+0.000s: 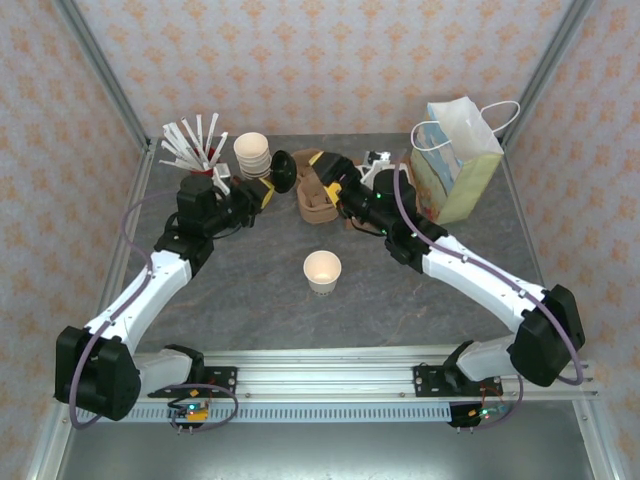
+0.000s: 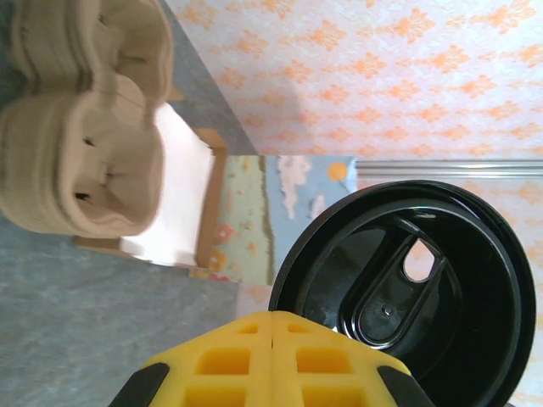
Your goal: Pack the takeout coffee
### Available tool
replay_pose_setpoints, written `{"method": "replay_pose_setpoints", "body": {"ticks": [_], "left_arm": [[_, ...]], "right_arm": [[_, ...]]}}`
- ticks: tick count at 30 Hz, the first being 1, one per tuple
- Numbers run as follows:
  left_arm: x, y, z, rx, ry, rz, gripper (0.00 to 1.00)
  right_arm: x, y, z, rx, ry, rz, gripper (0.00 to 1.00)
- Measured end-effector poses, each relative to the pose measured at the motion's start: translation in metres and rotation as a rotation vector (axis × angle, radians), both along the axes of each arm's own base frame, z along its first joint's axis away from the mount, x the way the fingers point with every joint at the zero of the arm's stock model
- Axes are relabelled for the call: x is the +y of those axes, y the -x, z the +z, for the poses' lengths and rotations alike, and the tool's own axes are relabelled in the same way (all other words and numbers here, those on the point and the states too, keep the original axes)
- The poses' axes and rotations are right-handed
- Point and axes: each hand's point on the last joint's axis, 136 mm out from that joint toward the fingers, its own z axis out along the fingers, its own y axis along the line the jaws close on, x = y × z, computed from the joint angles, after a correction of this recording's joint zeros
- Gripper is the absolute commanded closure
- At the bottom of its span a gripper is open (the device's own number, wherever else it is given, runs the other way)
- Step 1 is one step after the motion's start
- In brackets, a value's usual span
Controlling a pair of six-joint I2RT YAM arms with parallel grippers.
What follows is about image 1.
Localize brown pulp cup carrier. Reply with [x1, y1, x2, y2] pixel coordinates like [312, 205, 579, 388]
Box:
[291, 148, 346, 225]

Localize stack of paper cups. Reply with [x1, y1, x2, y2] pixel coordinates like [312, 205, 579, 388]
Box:
[232, 131, 274, 181]

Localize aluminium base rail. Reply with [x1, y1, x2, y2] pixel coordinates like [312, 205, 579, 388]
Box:
[134, 348, 600, 401]

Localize left base circuit board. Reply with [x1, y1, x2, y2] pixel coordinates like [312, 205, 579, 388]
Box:
[168, 401, 210, 422]

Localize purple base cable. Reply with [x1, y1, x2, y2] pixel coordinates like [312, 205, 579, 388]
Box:
[457, 372, 525, 432]
[167, 382, 239, 435]

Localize aluminium table side rail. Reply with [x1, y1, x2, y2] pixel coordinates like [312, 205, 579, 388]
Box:
[497, 134, 629, 480]
[24, 139, 156, 480]

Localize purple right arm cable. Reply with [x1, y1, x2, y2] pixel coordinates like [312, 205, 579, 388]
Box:
[392, 162, 587, 387]

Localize base circuit board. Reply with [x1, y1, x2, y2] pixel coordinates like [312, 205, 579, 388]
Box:
[168, 401, 210, 422]
[467, 404, 507, 422]

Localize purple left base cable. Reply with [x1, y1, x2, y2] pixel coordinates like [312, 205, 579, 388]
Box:
[167, 382, 239, 435]

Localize aluminium frame post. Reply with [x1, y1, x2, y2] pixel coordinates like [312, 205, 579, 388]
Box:
[49, 0, 154, 154]
[499, 0, 599, 151]

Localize right base circuit board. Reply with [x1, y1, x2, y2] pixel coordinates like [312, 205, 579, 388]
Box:
[467, 404, 507, 422]

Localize white slotted cable duct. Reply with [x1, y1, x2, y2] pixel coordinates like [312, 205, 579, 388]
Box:
[74, 402, 454, 424]

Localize white paper coffee cup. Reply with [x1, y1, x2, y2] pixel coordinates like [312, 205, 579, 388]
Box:
[303, 249, 343, 296]

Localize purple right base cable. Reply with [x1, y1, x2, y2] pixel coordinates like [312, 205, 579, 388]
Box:
[457, 372, 525, 432]

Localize printed paper bag white handles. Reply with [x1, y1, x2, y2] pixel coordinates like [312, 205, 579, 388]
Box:
[409, 95, 522, 226]

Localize black plastic cup lid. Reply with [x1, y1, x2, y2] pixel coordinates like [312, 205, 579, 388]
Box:
[271, 149, 299, 195]

